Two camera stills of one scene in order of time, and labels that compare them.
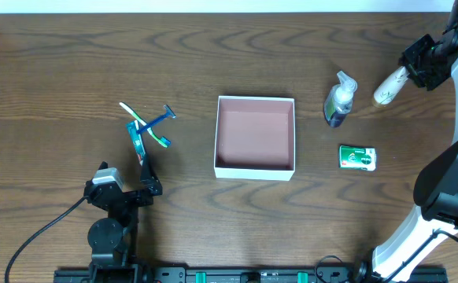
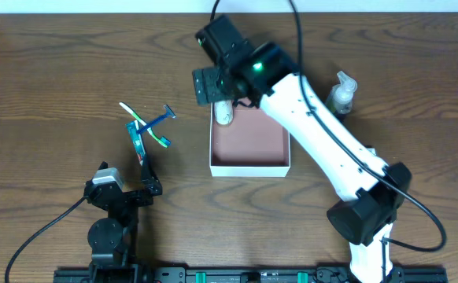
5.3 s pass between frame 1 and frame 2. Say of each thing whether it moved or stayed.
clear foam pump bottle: stayed
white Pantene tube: moved
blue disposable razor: stayed
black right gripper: moved
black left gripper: stayed
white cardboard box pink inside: stayed
